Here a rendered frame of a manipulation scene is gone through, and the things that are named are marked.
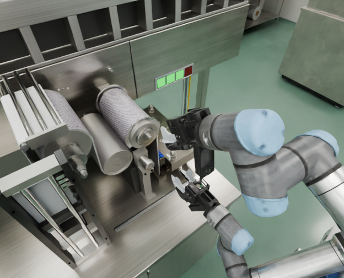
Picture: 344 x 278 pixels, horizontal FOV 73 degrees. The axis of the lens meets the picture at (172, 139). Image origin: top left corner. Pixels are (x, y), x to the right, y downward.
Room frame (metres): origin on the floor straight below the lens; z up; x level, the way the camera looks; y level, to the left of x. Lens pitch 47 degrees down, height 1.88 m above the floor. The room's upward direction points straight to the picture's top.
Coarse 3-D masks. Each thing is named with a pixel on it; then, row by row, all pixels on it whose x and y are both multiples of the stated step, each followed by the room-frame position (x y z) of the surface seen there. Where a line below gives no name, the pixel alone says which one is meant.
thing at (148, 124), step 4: (140, 124) 0.59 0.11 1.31; (144, 124) 0.60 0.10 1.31; (148, 124) 0.60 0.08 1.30; (152, 124) 0.61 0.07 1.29; (136, 128) 0.58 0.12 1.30; (140, 128) 0.58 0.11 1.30; (152, 128) 0.61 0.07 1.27; (156, 128) 0.62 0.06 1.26; (132, 132) 0.57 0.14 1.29; (136, 132) 0.57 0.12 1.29; (156, 132) 0.62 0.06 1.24; (132, 136) 0.56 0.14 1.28; (132, 140) 0.56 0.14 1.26; (152, 140) 0.61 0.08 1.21; (132, 144) 0.56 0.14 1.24; (136, 144) 0.57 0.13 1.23; (148, 144) 0.60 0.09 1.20
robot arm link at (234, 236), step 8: (224, 216) 0.33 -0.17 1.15; (232, 216) 0.34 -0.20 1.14; (216, 224) 0.31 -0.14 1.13; (224, 224) 0.31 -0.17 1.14; (232, 224) 0.30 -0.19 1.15; (240, 224) 0.31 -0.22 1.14; (224, 232) 0.29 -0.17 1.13; (232, 232) 0.28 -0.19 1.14; (240, 232) 0.28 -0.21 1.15; (248, 232) 0.28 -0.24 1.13; (224, 240) 0.27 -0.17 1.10; (232, 240) 0.26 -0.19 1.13; (240, 240) 0.26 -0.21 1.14; (248, 240) 0.26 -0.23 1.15; (232, 248) 0.24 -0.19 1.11; (240, 248) 0.24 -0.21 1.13; (248, 248) 0.25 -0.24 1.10
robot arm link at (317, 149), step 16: (288, 144) 0.30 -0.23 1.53; (304, 144) 0.29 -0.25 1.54; (320, 144) 0.30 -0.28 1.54; (336, 144) 0.30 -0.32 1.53; (304, 160) 0.26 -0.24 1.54; (320, 160) 0.26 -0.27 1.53; (336, 160) 0.27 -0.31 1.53; (320, 176) 0.24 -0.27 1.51; (336, 176) 0.24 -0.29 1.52; (320, 192) 0.22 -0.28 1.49; (336, 192) 0.21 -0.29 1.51; (336, 208) 0.19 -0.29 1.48
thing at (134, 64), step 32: (160, 32) 1.05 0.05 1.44; (192, 32) 1.16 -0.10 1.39; (224, 32) 1.30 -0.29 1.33; (64, 64) 0.79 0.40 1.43; (96, 64) 0.86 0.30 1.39; (128, 64) 0.94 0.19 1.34; (160, 64) 1.04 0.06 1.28; (64, 96) 0.76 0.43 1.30; (96, 96) 0.84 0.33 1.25; (0, 128) 0.61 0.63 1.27
